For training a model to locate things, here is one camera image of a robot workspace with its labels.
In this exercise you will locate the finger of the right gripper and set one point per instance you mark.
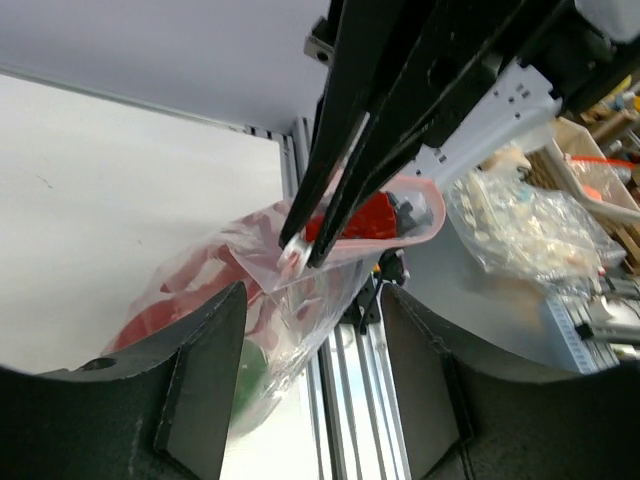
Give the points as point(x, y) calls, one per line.
point(368, 40)
point(451, 65)

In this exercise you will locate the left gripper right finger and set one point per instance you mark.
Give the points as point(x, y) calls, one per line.
point(472, 410)

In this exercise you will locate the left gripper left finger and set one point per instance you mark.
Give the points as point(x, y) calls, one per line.
point(158, 409)

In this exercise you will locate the green bell pepper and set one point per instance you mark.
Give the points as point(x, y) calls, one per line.
point(249, 383)

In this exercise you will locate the clear zip top bag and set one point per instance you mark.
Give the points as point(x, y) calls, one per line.
point(309, 302)

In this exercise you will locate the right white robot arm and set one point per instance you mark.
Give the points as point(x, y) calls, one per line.
point(579, 54)

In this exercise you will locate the clear bag of small parts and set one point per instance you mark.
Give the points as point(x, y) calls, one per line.
point(527, 233)

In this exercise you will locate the aluminium mounting rail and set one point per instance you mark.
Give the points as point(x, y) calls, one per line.
point(354, 410)

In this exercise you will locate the right aluminium frame post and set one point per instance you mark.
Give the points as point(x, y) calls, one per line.
point(294, 145)

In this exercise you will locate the white slotted cable duct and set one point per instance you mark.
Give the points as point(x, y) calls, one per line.
point(562, 316)

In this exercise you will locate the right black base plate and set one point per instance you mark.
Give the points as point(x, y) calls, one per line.
point(364, 310)

